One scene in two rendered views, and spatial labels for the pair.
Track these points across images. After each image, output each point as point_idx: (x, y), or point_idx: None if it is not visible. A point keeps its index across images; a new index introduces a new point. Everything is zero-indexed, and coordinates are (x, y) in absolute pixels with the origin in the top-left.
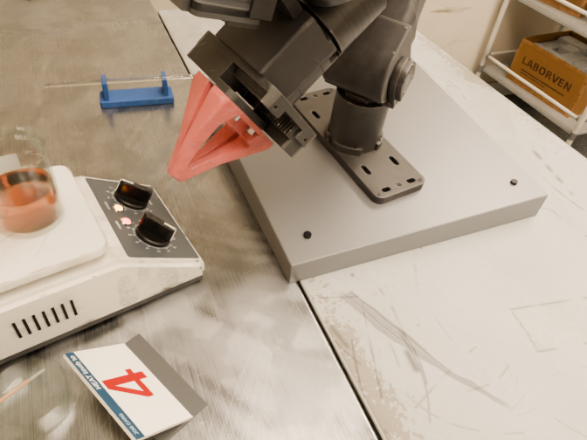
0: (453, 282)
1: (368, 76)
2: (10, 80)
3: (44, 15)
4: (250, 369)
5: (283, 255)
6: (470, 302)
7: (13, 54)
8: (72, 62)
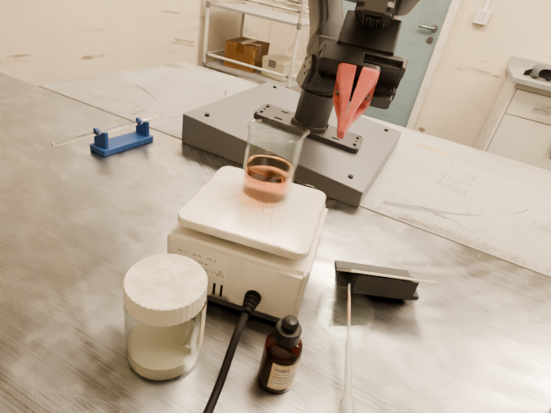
0: (408, 181)
1: None
2: None
3: None
4: (398, 249)
5: (349, 191)
6: (424, 186)
7: None
8: (20, 132)
